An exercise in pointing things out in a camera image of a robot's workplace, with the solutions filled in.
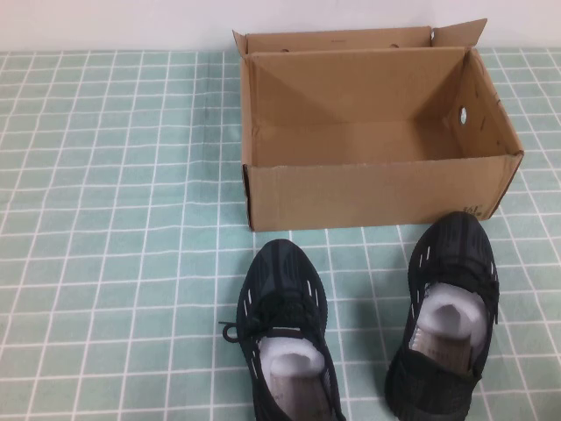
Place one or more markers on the black knit sneaker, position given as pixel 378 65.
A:
pixel 451 245
pixel 280 272

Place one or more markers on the brown cardboard shoe box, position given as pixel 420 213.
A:
pixel 350 197

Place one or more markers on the white foam shoe insert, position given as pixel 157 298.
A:
pixel 289 355
pixel 442 311

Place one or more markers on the green white checked tablecloth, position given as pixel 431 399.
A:
pixel 109 219

